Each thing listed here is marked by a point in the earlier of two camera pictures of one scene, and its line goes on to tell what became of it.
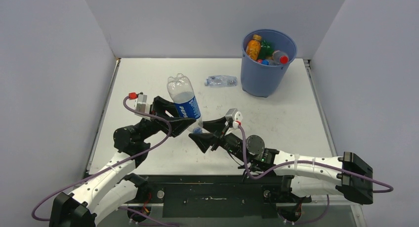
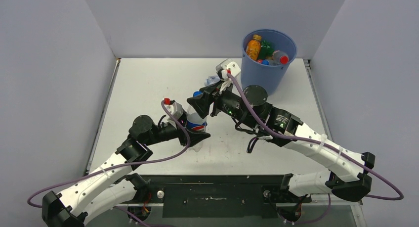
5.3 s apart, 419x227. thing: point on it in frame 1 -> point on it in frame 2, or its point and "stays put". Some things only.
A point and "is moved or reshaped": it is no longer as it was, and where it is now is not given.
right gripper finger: (217, 125) -> (209, 89)
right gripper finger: (205, 140) -> (201, 104)
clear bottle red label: (279, 58) stays put
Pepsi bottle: (181, 88) is moved or reshaped
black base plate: (224, 196) stays put
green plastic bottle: (266, 50) stays put
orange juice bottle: (253, 47) stays put
